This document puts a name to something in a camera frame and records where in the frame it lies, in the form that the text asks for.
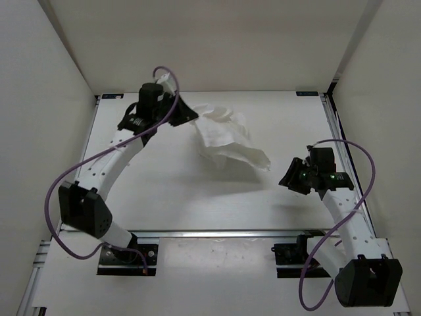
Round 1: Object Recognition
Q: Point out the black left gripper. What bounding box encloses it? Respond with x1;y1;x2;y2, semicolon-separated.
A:
154;91;199;128

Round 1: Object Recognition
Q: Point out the white pleated skirt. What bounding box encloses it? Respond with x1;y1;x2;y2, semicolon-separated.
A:
191;104;271;171

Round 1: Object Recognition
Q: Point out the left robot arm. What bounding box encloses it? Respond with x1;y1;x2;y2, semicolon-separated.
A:
59;80;198;263

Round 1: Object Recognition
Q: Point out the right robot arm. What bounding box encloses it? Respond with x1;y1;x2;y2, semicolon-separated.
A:
279;146;403;307

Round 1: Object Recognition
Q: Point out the blue left corner label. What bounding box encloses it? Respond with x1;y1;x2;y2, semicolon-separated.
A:
101;93;124;99

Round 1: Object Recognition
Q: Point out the blue corner label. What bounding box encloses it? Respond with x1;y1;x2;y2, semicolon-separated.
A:
295;91;319;97
101;93;124;99

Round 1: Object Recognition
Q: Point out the blue right corner label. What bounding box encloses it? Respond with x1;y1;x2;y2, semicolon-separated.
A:
295;91;319;97

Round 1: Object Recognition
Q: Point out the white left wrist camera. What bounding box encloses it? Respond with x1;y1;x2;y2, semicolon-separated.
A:
155;72;177;95

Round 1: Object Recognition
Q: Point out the aluminium front table rail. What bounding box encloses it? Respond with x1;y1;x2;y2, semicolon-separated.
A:
133;229;326;238

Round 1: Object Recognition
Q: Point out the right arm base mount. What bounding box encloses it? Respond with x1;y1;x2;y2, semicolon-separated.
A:
271;234;312;278

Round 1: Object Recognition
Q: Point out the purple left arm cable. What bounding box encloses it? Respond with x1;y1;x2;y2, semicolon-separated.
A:
44;66;180;274

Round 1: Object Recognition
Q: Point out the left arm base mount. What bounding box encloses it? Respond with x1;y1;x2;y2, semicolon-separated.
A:
97;238;159;277

